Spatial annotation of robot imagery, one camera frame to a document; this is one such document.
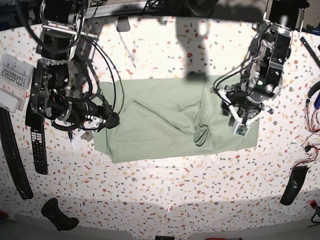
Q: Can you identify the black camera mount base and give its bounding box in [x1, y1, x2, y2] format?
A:
[116, 16, 131, 33]

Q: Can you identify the red and black wire bundle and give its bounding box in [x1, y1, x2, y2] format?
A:
[291, 98, 320, 173]

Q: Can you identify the red clamp tool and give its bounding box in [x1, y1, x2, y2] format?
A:
[309, 200, 320, 215]

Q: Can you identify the light green T-shirt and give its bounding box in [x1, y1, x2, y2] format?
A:
[93, 76, 259, 163]

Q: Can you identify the black curved handle piece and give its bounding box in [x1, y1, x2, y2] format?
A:
[41, 197, 80, 231]

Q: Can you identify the black curved shell right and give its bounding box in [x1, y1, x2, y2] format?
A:
[280, 166, 309, 206]

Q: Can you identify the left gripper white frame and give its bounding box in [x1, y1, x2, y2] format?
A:
[211, 86, 274, 137]

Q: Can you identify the black TV remote control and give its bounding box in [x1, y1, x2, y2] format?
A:
[30, 126, 48, 175]

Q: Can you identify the long black curved strip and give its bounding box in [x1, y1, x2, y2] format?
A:
[0, 107, 34, 200]

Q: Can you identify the blue tool right edge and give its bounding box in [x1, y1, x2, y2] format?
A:
[313, 93, 320, 109]

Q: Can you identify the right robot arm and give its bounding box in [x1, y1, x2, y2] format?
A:
[30, 0, 120, 145]

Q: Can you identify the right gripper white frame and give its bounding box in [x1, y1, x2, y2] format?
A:
[70, 106, 120, 150]

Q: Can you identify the clear plastic screw box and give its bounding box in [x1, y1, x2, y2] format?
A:
[0, 54, 34, 113]

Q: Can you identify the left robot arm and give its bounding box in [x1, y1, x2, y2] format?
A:
[211, 0, 310, 137]

